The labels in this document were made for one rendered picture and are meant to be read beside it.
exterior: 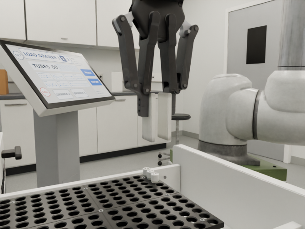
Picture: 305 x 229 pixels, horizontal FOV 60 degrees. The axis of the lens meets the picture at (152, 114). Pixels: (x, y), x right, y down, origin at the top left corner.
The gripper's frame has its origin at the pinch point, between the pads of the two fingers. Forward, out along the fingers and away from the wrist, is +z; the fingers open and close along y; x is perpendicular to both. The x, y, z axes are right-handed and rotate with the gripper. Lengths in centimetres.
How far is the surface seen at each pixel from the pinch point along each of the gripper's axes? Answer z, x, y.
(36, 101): 2, -63, 11
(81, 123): 48, -297, -58
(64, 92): -1, -73, 1
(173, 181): 13.5, -6.3, -7.3
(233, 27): -88, -271, -283
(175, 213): 10.0, 9.8, 2.7
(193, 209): 10.1, 9.7, 0.2
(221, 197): 12.5, 4.9, -8.9
